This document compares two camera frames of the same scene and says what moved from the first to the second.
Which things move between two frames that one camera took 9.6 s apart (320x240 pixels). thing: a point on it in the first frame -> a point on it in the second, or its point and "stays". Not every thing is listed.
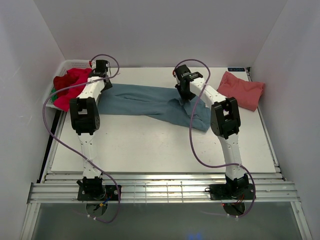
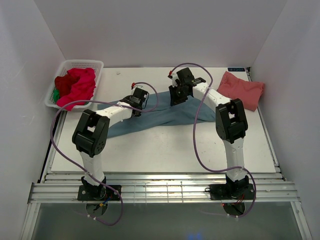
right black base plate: x=232 y=191 stays
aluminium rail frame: x=62 y=187 stays
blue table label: x=236 y=69 stays
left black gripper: x=107 y=86 -> x=127 y=97
